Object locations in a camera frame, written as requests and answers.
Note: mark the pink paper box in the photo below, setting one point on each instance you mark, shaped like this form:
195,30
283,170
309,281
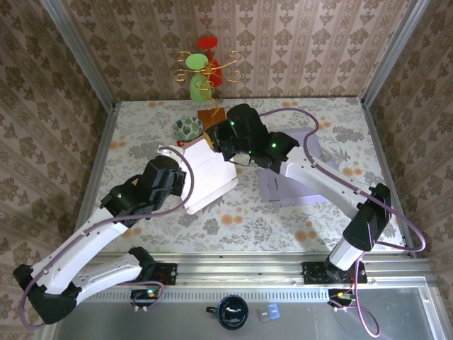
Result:
212,177

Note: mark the purple paper box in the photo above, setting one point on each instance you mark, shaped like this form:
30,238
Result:
279,193

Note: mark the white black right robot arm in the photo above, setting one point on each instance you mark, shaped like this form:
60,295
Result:
318,180

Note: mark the leaf pattern bowl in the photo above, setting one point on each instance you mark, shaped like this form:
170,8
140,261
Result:
187,128

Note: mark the red plastic goblet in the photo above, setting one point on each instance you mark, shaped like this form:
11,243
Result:
207,43

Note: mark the small board with green light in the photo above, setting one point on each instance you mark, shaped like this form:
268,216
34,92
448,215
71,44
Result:
145,295

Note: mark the dark blue mug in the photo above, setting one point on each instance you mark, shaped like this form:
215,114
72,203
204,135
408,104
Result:
231,311

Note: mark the small blue card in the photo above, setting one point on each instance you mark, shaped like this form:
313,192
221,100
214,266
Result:
273,310

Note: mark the small board with orange light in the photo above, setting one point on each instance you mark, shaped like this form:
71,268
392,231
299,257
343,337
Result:
339,297

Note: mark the aluminium table side rail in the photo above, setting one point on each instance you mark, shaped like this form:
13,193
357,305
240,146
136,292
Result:
380,148
102,156

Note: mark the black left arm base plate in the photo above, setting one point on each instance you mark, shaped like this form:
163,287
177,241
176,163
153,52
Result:
168,272

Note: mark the aluminium mounting rail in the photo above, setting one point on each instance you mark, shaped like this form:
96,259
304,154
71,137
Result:
247,269

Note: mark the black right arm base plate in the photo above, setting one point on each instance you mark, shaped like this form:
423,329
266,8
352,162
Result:
313,274

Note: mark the aluminium frame post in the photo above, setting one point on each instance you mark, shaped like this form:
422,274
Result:
81,53
393,53

